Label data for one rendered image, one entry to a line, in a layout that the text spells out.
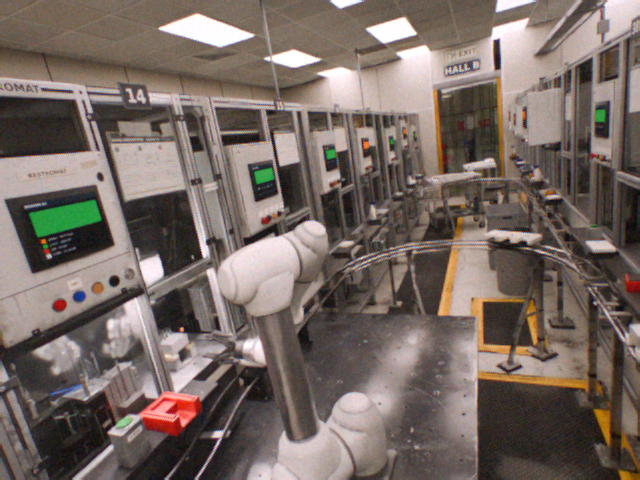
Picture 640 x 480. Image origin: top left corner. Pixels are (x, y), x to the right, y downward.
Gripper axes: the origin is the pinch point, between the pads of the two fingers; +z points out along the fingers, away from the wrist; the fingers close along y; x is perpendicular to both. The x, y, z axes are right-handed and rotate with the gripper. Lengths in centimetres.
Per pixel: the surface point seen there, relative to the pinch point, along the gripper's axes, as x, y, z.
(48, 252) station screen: 48, 57, -1
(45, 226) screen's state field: 46, 64, -1
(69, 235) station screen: 41, 60, -1
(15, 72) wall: -188, 208, 361
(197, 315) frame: -24.6, 1.5, 26.0
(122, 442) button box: 51, 0, -10
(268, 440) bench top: 10.2, -32.3, -28.7
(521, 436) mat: -88, -99, -120
